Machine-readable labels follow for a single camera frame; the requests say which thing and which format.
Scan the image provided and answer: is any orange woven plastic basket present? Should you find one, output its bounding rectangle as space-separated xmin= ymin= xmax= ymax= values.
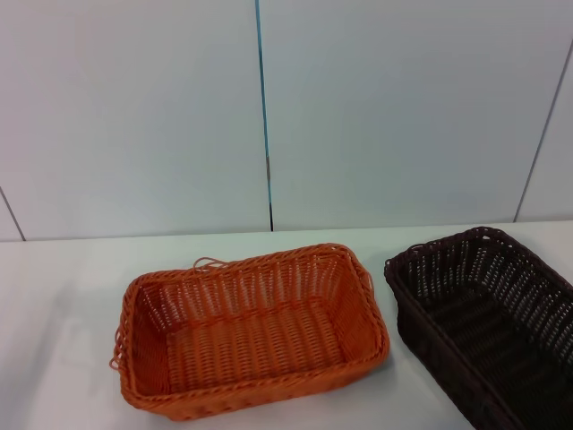
xmin=106 ymin=243 xmax=391 ymax=423

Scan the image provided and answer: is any dark brown woven basket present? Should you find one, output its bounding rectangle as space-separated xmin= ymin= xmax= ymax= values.
xmin=383 ymin=226 xmax=573 ymax=430

